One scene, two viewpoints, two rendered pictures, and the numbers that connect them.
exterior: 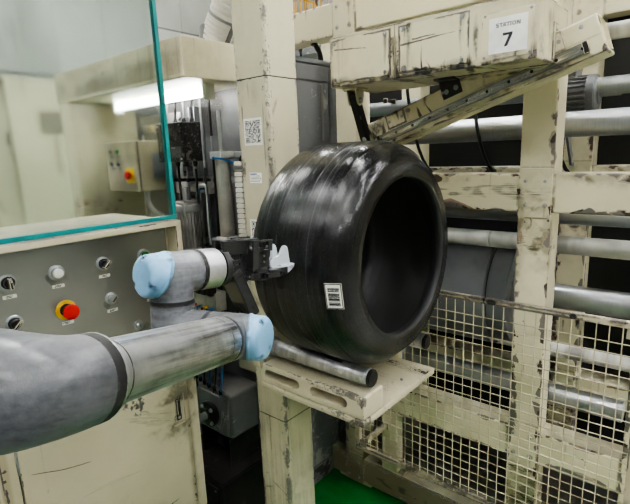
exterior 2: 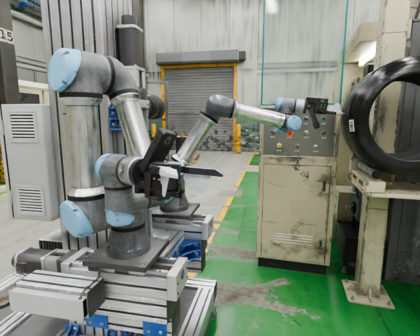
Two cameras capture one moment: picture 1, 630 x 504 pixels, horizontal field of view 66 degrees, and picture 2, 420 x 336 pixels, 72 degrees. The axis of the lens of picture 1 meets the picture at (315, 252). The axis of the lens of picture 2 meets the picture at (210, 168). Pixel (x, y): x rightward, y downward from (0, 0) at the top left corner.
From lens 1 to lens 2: 1.12 m
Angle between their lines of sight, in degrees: 63
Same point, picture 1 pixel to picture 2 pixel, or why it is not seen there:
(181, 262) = (286, 101)
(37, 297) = not seen: hidden behind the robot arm
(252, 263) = (317, 106)
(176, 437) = (321, 198)
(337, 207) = (363, 87)
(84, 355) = (227, 100)
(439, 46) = not seen: outside the picture
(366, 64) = not seen: outside the picture
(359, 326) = (366, 143)
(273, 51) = (390, 21)
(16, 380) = (215, 100)
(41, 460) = (269, 178)
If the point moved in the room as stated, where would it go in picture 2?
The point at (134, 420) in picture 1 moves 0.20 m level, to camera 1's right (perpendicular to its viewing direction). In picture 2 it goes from (303, 181) to (325, 187)
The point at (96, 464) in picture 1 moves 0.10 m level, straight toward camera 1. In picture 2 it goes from (286, 189) to (281, 192)
